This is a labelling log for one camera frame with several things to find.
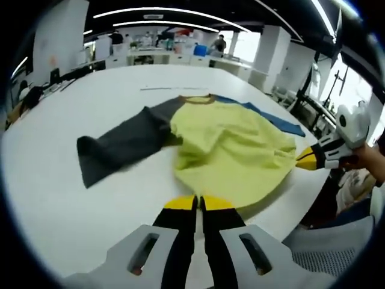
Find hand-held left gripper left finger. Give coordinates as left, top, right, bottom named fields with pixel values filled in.
left=63, top=194, right=199, bottom=289

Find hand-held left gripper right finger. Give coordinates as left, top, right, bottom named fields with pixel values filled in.
left=199, top=194, right=336, bottom=289

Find yellow blue grey garment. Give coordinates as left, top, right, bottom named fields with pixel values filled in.
left=76, top=93, right=306, bottom=211

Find person's right hand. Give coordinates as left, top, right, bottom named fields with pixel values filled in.
left=341, top=143, right=385, bottom=182

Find beige cloth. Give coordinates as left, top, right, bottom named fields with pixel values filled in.
left=336, top=168, right=377, bottom=211

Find dark blue cloth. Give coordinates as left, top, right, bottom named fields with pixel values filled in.
left=300, top=195, right=380, bottom=229

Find grey mesh office chair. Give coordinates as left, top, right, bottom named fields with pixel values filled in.
left=282, top=215, right=375, bottom=278

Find white square pillar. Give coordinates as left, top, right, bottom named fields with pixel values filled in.
left=255, top=25, right=291, bottom=91
left=32, top=0, right=85, bottom=75

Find white tall box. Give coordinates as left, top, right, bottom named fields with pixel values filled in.
left=95, top=37, right=111, bottom=61

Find white ceiling light strips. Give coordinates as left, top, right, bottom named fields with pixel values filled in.
left=11, top=0, right=337, bottom=79

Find black metal frame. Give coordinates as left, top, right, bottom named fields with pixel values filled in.
left=296, top=89, right=336, bottom=136

